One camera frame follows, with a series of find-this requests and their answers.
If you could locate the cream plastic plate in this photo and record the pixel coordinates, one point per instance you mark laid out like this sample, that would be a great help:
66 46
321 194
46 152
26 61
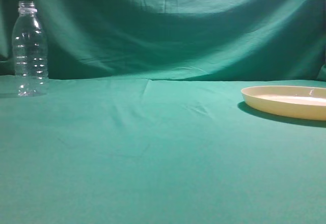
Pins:
288 101

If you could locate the clear plastic bottle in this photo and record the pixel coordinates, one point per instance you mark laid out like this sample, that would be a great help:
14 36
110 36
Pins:
30 51

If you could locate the green cloth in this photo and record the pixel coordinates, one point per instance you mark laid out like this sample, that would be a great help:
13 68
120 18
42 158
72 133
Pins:
143 120

